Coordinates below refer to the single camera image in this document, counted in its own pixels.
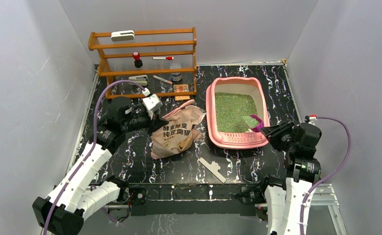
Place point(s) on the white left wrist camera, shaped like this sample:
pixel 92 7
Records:
pixel 151 102

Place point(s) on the grey stapler lower shelf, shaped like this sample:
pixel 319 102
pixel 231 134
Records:
pixel 139 79

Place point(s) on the cat litter bag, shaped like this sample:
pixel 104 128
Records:
pixel 179 133

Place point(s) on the red white marker pen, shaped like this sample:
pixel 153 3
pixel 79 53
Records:
pixel 169 58

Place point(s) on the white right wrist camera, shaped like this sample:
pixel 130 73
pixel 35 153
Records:
pixel 310 119

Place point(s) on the small glass jar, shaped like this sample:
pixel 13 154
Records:
pixel 176 76

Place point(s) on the white pen on shelf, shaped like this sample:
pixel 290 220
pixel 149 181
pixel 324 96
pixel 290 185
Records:
pixel 162 79

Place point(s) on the orange wooden shelf rack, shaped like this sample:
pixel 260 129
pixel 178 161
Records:
pixel 116 61

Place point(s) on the red black stamp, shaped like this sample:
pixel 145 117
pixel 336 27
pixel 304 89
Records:
pixel 137 57

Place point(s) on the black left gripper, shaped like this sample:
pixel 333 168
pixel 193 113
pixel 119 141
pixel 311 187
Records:
pixel 152 120

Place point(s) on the pink cat litter box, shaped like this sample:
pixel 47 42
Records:
pixel 229 103

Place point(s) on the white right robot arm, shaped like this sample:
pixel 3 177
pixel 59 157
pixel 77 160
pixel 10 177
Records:
pixel 288 199

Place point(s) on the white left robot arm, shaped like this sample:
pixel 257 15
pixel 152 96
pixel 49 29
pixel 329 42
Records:
pixel 69 205

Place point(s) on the orange snack packet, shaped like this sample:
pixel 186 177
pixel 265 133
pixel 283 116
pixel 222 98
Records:
pixel 180 88

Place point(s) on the grey bag sealing clip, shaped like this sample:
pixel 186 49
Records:
pixel 214 168

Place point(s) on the purple litter scoop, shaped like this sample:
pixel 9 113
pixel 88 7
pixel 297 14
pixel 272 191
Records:
pixel 256 124

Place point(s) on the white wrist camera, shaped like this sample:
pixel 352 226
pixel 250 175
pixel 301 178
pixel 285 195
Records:
pixel 151 102
pixel 310 119

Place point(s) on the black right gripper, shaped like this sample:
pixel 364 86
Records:
pixel 273 132

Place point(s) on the white stapler on top shelf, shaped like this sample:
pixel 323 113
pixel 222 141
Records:
pixel 125 35

